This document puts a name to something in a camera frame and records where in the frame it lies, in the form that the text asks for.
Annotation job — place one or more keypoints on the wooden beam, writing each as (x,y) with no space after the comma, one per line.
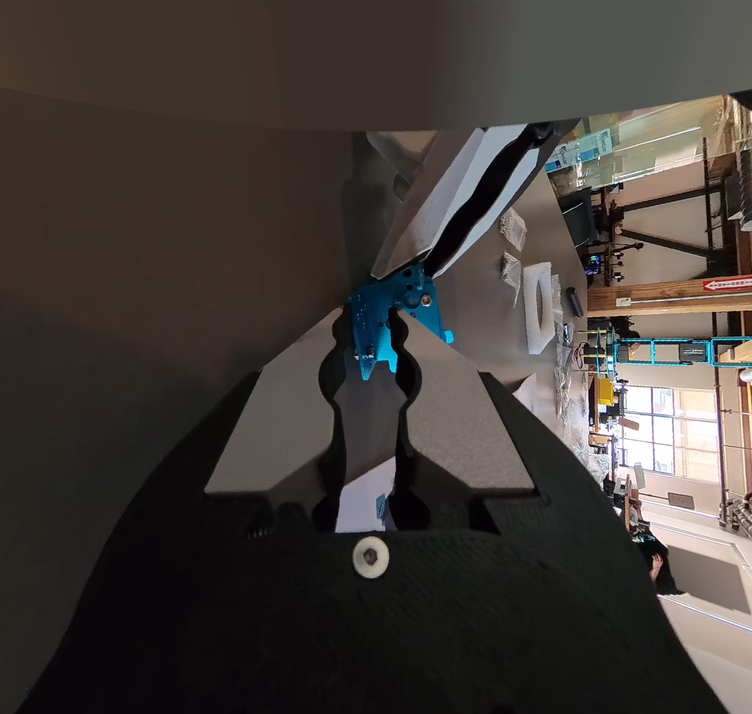
(658,300)

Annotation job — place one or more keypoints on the blue metal bracket assembly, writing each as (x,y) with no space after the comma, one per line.
(370,326)

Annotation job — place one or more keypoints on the dark desk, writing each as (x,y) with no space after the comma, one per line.
(147,256)

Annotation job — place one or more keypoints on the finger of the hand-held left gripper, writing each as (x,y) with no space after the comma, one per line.
(479,235)
(423,221)

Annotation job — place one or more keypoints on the red arrow sign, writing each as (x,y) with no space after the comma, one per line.
(728,285)

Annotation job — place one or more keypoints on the black cylindrical tool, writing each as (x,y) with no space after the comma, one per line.
(576,303)

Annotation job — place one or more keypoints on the white foam block with hole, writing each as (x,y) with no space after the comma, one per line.
(540,343)

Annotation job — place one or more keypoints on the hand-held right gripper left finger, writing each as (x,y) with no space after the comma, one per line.
(276,432)

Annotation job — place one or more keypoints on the yellow box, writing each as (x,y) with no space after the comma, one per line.
(605,400)

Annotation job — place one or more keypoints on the assembly instruction manual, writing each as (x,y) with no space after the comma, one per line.
(364,502)

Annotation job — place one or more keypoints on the blue metal frame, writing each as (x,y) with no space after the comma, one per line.
(712,353)

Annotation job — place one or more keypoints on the dark wooden trestle table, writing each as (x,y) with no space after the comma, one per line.
(708,209)

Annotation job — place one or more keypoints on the black office chair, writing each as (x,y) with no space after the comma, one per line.
(579,215)

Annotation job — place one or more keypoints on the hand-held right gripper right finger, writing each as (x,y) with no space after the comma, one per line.
(464,432)

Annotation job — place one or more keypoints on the pile of clear plastic bags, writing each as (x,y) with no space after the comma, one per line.
(567,385)

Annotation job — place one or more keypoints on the stack of cardboard boxes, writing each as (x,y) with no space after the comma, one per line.
(587,150)

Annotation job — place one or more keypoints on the small plastic bag of screws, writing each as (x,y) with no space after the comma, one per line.
(514,226)
(510,273)

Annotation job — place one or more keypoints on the large paned window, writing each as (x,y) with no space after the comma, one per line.
(670,432)

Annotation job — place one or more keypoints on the dark device with blue lights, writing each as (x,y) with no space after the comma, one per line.
(594,263)

